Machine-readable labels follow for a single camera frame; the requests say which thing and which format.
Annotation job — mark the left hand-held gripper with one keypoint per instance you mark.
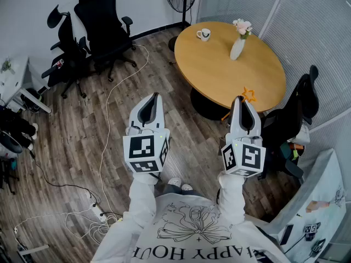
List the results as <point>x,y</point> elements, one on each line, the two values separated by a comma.
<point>141,148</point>

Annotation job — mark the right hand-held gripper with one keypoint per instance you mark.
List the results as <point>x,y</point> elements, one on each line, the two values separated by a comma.
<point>251,156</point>

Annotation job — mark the orange star wand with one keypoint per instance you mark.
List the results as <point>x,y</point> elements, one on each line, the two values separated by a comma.
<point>225,116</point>

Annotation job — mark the white mug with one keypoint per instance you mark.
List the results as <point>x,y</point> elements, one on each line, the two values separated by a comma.
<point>205,35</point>

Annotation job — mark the person's right forearm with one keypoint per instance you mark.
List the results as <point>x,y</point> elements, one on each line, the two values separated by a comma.
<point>231,199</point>

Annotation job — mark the person's left forearm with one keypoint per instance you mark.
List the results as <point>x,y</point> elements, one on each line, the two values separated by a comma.
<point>141,199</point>

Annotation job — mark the black office chair with headrest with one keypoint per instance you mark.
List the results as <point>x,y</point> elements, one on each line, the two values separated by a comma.
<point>288,119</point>
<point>67,45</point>

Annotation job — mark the green pouch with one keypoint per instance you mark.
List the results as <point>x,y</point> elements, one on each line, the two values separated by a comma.
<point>294,154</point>

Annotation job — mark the round wooden table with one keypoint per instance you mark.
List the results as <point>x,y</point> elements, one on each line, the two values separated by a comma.
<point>214,64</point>

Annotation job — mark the person's left shoe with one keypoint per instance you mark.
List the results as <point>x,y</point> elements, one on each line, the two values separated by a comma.
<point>174,181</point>

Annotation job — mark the person's shoe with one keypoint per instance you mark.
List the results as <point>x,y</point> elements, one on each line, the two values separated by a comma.
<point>186,187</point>
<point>174,181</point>

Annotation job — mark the white ribbed vase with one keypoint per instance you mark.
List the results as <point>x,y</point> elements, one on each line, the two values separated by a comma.
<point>236,49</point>

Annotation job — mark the person's grey trousers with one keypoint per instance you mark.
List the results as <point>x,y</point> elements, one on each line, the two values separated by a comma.
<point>175,189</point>

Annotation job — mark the person's right shoe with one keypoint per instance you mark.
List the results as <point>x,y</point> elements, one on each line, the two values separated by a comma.
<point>186,187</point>

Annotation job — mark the white printed desk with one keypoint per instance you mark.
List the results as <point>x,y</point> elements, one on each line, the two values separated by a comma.
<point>315,179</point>

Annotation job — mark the pink flower bouquet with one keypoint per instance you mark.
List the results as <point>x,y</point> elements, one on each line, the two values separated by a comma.
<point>242,27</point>

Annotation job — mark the black high-back office chair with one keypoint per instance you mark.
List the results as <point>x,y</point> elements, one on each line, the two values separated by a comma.
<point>102,29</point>

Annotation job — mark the red and white can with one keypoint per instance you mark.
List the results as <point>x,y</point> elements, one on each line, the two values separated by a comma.
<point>58,63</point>

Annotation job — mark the white power strip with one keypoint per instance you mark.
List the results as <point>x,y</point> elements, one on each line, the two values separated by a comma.
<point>97,211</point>

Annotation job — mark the white window blinds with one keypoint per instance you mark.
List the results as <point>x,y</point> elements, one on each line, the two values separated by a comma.
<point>315,37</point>

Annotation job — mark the black standing fan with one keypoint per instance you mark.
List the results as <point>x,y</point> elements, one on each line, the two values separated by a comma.
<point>184,7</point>

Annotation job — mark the black bag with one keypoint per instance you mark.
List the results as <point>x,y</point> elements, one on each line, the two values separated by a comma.
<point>31,100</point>

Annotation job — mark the black smartphone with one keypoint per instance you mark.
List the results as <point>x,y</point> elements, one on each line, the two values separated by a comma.
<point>286,234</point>

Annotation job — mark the small black patterned device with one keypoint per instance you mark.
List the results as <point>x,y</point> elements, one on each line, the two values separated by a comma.
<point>318,246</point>
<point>312,230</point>

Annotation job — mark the person's white printed shirt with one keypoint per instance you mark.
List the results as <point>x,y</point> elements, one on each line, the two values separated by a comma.
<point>192,242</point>

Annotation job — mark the small green potted plant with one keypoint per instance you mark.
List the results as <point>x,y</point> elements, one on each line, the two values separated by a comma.
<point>6,66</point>

